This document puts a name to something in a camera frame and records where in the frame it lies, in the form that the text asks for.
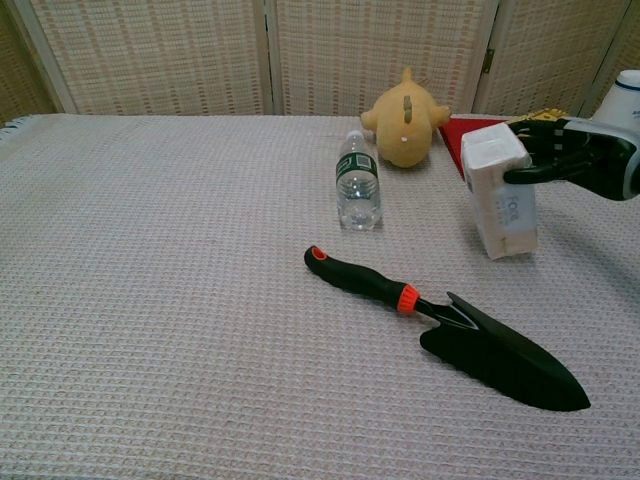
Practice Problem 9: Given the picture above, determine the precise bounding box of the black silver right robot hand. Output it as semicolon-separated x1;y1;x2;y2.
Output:
502;117;640;203

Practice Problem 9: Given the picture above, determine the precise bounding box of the tissue pack box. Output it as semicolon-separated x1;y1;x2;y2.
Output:
459;123;540;261

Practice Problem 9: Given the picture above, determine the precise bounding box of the gold snack package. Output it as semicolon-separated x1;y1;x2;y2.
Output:
514;109;571;124

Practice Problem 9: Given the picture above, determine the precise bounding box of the red notebook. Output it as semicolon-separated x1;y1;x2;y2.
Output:
438;113;506;181

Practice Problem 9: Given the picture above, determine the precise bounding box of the yellow plush toy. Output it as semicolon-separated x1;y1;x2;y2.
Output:
359;67;452;169

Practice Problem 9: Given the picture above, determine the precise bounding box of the black garden trowel orange collar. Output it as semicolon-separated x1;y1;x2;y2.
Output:
303;244;592;413

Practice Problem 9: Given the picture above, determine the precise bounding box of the clear water bottle green label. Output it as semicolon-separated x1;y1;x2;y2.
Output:
334;129;384;232

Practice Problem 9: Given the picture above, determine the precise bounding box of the beige woven tablecloth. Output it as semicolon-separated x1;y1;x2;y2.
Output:
0;113;640;480

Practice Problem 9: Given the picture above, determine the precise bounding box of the woven folding screen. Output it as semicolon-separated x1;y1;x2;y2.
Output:
0;0;640;121

